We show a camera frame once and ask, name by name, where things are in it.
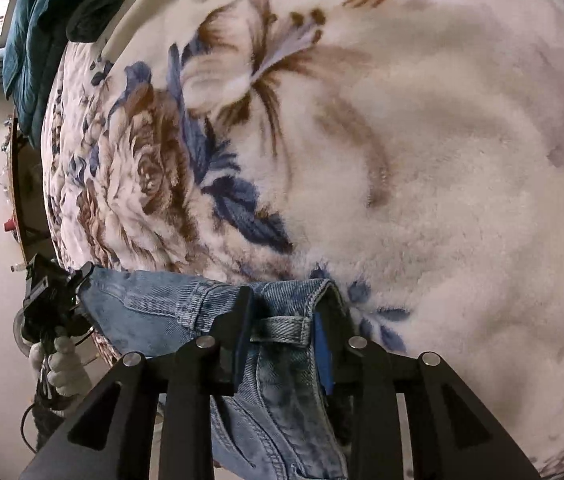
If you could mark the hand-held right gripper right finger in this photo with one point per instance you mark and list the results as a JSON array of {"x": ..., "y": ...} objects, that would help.
[{"x": 323, "y": 355}]

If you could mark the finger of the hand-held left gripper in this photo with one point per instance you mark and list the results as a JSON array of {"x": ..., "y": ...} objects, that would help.
[{"x": 81, "y": 276}]

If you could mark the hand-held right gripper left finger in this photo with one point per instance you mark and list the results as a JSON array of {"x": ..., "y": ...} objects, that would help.
[{"x": 240, "y": 345}]

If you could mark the blue denim pants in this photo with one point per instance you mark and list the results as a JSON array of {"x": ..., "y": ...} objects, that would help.
[{"x": 272, "y": 370}]

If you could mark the person's left hand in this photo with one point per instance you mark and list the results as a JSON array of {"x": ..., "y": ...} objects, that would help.
[{"x": 62, "y": 365}]

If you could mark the dark wooden side table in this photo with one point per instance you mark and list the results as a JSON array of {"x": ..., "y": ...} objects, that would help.
[{"x": 24, "y": 180}]

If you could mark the floral plush blanket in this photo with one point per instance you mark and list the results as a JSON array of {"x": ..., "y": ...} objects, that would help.
[{"x": 361, "y": 150}]

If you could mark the teal blanket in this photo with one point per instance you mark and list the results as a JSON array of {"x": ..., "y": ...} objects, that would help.
[{"x": 57, "y": 25}]

